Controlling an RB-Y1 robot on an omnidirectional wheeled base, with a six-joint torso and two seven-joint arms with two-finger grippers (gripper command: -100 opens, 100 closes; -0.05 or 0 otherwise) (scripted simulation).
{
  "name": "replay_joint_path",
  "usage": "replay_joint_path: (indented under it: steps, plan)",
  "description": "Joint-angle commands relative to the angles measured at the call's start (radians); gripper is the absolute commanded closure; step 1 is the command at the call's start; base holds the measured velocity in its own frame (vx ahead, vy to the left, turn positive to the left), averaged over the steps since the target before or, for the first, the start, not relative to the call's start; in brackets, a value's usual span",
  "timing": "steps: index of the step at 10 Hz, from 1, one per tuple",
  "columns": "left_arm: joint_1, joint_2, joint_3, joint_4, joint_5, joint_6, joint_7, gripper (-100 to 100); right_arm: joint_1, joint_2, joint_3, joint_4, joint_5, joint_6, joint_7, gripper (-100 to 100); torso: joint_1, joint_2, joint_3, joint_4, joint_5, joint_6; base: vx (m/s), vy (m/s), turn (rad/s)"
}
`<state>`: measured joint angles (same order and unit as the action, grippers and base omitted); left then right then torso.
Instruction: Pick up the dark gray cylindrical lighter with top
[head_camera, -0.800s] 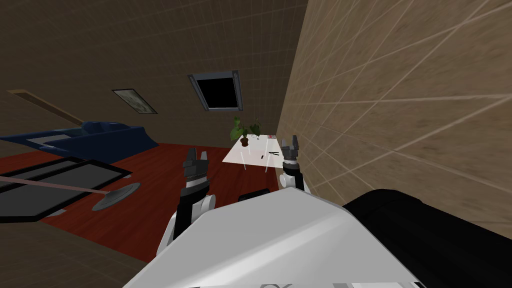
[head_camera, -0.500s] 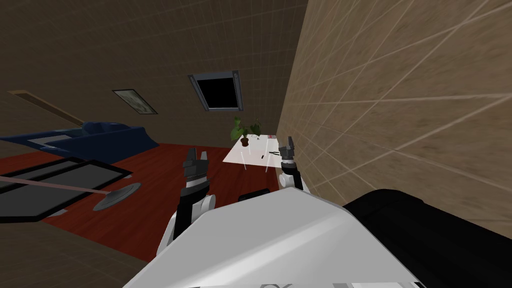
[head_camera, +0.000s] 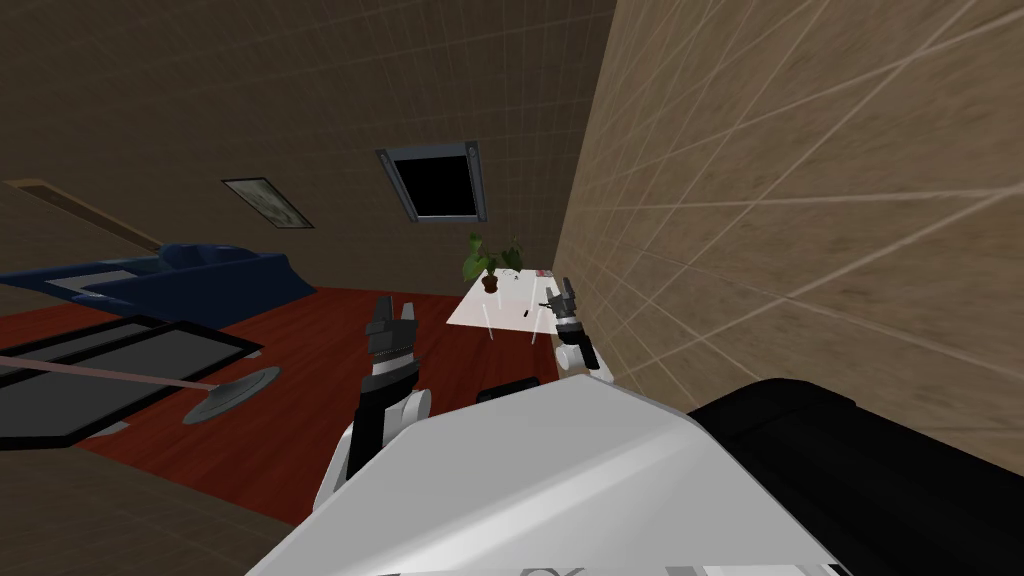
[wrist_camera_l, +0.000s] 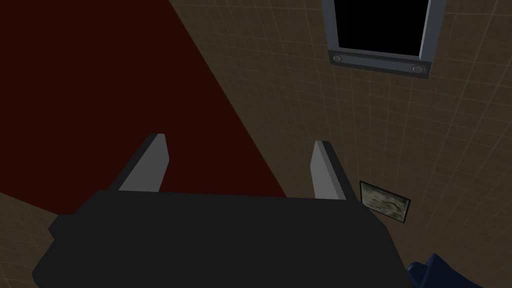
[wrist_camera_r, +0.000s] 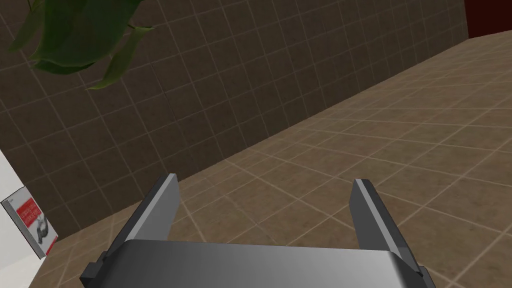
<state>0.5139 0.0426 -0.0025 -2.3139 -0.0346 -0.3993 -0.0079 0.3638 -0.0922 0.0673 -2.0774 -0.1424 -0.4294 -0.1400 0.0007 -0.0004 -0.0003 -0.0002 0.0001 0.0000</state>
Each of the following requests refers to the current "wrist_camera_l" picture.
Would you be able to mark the framed grey-green picture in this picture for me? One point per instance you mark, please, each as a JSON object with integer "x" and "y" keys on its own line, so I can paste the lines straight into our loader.
{"x": 386, "y": 203}

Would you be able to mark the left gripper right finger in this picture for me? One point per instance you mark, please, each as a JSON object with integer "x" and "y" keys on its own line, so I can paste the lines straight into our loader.
{"x": 328, "y": 176}

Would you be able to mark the grey framed window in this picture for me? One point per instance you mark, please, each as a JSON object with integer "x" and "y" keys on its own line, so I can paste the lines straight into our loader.
{"x": 380, "y": 36}

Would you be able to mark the dark blue rounded object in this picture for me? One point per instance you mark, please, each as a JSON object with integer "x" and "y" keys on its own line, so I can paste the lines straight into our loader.
{"x": 438, "y": 274}

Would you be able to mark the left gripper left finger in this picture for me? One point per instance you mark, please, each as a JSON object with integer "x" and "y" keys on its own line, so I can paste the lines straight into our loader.
{"x": 147, "y": 168}

